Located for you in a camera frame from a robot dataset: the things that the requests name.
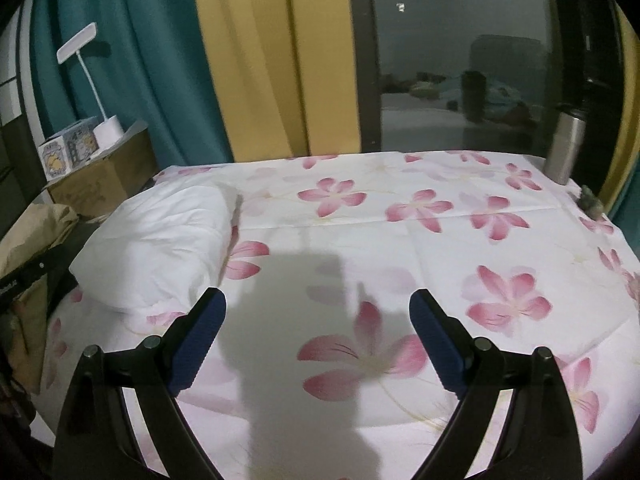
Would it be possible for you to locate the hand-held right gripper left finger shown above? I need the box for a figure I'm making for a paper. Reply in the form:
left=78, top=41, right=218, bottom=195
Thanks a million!
left=52, top=287, right=228, bottom=480

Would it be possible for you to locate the white garment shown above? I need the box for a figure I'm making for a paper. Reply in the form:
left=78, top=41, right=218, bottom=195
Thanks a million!
left=69, top=184, right=240, bottom=316

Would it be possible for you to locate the pink floral bedsheet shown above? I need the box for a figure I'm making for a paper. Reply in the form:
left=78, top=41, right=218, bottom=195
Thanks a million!
left=35, top=150, right=640, bottom=480

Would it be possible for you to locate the dark glass window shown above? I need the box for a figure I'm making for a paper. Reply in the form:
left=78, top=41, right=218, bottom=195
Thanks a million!
left=347, top=0, right=626, bottom=158

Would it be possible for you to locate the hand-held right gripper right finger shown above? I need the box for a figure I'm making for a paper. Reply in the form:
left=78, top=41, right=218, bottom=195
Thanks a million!
left=407, top=289, right=583, bottom=480

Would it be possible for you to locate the teal curtain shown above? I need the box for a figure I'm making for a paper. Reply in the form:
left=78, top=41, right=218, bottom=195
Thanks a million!
left=30, top=0, right=236, bottom=171

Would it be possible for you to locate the printed tissue box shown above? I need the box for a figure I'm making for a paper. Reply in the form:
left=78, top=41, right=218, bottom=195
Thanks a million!
left=38, top=116, right=99, bottom=182

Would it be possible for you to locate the green stone figurine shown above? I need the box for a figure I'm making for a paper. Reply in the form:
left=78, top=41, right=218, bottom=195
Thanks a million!
left=579, top=185, right=607, bottom=220

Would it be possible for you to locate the yellow curtain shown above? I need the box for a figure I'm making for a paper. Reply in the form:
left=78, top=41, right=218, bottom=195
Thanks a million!
left=597, top=5, right=640, bottom=213
left=190, top=0, right=366, bottom=163

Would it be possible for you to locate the brown paper bag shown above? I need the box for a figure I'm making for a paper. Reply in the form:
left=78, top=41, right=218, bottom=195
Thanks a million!
left=0, top=204, right=81, bottom=396

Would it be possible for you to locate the stainless steel tumbler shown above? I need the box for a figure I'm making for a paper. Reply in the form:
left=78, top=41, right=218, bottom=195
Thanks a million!
left=544, top=104, right=588, bottom=187

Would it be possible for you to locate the cardboard box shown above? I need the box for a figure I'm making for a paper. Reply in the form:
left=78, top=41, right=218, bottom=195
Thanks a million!
left=44, top=122, right=161, bottom=221

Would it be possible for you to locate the white desk lamp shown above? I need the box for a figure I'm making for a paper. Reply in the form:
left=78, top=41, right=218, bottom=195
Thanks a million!
left=56, top=22, right=125, bottom=147

